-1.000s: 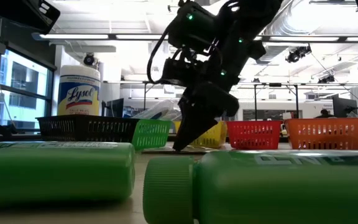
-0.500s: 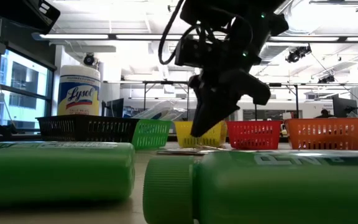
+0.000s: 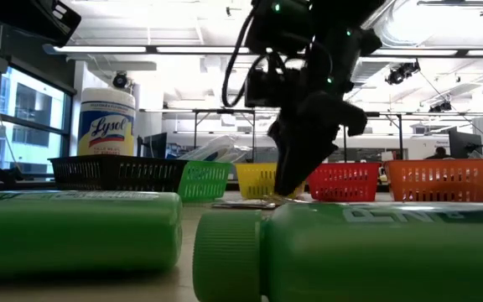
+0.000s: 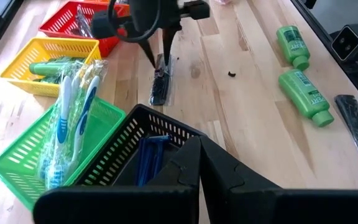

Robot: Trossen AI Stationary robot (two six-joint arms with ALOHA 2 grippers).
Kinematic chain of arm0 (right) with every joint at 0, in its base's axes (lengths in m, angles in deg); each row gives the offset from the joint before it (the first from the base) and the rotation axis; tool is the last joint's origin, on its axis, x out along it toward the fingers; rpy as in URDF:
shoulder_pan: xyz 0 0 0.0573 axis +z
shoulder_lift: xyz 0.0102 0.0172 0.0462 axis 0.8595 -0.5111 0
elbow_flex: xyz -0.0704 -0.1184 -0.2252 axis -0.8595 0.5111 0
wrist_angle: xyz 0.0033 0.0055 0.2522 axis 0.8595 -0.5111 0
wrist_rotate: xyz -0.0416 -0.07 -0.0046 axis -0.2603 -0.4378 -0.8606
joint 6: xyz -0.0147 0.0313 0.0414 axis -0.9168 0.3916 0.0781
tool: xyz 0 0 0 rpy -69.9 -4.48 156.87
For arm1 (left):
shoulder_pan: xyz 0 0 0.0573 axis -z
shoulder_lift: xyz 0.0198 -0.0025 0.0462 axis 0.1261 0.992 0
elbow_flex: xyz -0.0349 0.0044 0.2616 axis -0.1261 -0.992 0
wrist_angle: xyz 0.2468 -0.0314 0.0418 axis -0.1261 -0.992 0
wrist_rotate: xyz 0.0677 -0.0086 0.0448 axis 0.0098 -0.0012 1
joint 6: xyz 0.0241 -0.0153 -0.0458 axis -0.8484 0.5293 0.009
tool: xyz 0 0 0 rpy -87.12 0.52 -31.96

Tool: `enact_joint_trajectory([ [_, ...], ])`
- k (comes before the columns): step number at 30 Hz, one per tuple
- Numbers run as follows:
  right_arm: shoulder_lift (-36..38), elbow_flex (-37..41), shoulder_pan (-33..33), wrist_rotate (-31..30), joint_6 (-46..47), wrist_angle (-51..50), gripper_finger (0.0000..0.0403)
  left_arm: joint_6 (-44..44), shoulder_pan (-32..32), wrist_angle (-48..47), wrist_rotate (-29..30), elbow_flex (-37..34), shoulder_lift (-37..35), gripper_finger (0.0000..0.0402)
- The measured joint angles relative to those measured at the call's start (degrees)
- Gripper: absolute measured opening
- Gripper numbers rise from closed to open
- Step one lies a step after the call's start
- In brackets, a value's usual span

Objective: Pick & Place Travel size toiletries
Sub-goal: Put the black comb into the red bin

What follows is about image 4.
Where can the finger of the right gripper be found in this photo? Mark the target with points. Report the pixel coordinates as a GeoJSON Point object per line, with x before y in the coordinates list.
{"type": "Point", "coordinates": [104, 26]}
{"type": "Point", "coordinates": [168, 43]}

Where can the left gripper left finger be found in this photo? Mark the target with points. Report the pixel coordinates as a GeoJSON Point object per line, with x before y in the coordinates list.
{"type": "Point", "coordinates": [120, 205]}

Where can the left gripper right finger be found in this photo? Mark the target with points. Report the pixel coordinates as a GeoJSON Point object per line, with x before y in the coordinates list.
{"type": "Point", "coordinates": [275, 205]}

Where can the green Pert shampoo bottle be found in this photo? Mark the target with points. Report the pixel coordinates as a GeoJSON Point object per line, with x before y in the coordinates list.
{"type": "Point", "coordinates": [51, 68]}
{"type": "Point", "coordinates": [292, 46]}
{"type": "Point", "coordinates": [67, 59]}
{"type": "Point", "coordinates": [306, 93]}

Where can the clear-wrapped toothbrush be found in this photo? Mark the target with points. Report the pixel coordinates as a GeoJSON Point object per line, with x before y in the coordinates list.
{"type": "Point", "coordinates": [85, 109]}
{"type": "Point", "coordinates": [76, 82]}

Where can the black plastic basket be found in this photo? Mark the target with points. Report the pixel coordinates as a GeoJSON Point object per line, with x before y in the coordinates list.
{"type": "Point", "coordinates": [129, 130]}

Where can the blue toothbrush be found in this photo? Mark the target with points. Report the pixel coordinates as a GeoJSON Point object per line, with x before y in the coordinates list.
{"type": "Point", "coordinates": [63, 130]}

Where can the orange plastic basket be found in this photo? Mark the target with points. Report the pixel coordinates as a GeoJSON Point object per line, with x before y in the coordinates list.
{"type": "Point", "coordinates": [123, 9]}

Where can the red plastic basket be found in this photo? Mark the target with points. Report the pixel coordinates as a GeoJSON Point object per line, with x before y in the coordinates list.
{"type": "Point", "coordinates": [61, 21]}

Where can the yellow plastic basket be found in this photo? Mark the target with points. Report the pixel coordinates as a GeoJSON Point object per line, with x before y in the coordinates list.
{"type": "Point", "coordinates": [42, 46]}

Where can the small black debris piece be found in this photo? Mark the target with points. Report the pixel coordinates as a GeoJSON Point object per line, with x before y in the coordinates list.
{"type": "Point", "coordinates": [232, 74]}

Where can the green plastic basket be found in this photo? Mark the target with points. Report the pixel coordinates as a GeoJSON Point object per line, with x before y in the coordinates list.
{"type": "Point", "coordinates": [104, 124]}

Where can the small black camera box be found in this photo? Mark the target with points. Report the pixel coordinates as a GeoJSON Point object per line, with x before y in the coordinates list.
{"type": "Point", "coordinates": [345, 43]}

